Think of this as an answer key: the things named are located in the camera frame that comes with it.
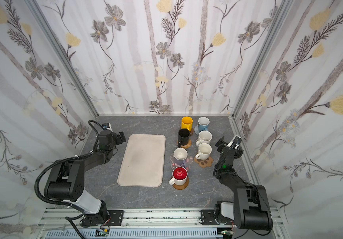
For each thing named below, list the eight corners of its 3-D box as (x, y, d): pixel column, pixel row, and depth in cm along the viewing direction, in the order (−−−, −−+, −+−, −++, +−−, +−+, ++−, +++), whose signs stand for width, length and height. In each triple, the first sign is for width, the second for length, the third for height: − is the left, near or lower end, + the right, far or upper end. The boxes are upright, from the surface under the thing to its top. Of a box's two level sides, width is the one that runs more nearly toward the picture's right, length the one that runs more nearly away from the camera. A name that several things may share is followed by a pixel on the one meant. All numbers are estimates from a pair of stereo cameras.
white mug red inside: (169, 186, 87) (168, 180, 79) (169, 172, 92) (169, 166, 85) (186, 186, 87) (188, 180, 79) (186, 172, 92) (187, 166, 85)
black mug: (177, 148, 103) (178, 141, 97) (177, 135, 110) (177, 128, 104) (189, 148, 103) (190, 141, 97) (188, 135, 110) (189, 128, 104)
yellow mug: (181, 135, 110) (182, 125, 101) (181, 125, 116) (181, 116, 107) (191, 135, 110) (193, 126, 101) (190, 125, 116) (192, 116, 107)
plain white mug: (195, 162, 95) (197, 155, 88) (191, 153, 100) (193, 145, 92) (210, 159, 97) (213, 151, 89) (206, 150, 101) (209, 142, 94)
